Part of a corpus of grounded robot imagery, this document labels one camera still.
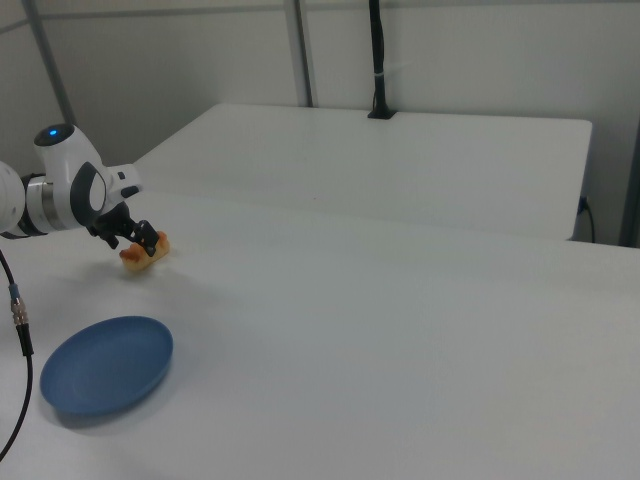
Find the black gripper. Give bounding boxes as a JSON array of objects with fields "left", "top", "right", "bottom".
[{"left": 88, "top": 200, "right": 161, "bottom": 259}]

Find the orange glazed bread roll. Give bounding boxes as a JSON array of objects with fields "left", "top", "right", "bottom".
[{"left": 118, "top": 229, "right": 172, "bottom": 276}]

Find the blue round plate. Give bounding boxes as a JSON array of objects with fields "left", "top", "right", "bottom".
[{"left": 39, "top": 314, "right": 175, "bottom": 417}]

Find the white side table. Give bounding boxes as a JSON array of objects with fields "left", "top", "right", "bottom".
[{"left": 134, "top": 102, "right": 594, "bottom": 243}]

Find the black robot cable with connector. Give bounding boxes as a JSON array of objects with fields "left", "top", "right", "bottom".
[{"left": 0, "top": 247, "right": 37, "bottom": 459}]

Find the upright grey metal frame post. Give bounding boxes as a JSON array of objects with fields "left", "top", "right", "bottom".
[{"left": 283, "top": 0, "right": 318, "bottom": 108}]

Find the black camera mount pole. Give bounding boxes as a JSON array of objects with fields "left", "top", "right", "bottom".
[{"left": 366, "top": 0, "right": 398, "bottom": 122}]

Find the black power cable with plug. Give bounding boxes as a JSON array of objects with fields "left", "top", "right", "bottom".
[{"left": 578, "top": 196, "right": 597, "bottom": 244}]

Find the dark grey frame post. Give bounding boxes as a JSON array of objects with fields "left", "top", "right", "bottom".
[{"left": 618, "top": 133, "right": 640, "bottom": 249}]

